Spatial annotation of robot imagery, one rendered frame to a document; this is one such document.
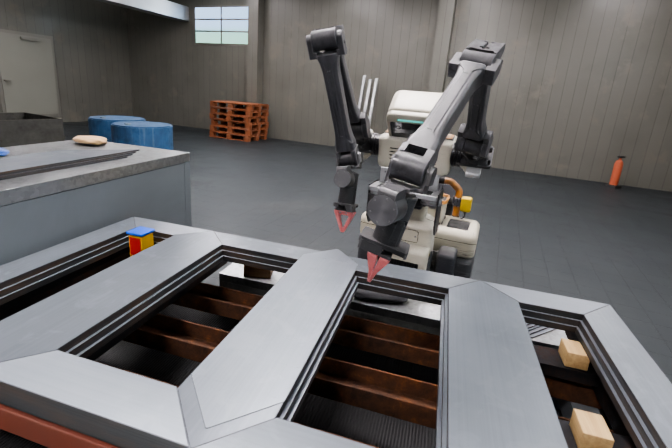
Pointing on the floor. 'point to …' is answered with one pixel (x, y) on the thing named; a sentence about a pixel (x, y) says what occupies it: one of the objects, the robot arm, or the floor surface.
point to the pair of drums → (132, 131)
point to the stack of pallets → (242, 124)
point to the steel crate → (29, 129)
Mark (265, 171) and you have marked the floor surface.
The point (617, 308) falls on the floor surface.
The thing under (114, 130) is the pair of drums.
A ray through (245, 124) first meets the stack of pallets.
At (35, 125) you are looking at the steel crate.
